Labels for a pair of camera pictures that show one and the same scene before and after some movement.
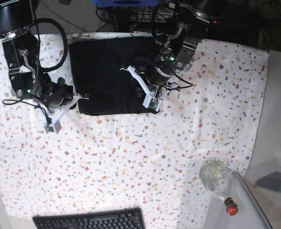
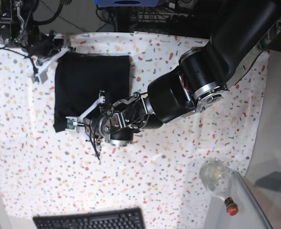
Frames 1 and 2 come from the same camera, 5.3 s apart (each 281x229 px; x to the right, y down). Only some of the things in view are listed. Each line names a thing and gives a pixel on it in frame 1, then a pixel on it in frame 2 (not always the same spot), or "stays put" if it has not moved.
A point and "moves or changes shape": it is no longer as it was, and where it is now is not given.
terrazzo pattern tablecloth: [150, 161] stays put
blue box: [127, 3] stays put
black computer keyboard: [130, 218] stays put
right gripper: [156, 71] to [103, 124]
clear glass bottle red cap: [215, 175] stays put
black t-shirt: [102, 88] moves or changes shape
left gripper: [54, 94] to [47, 45]
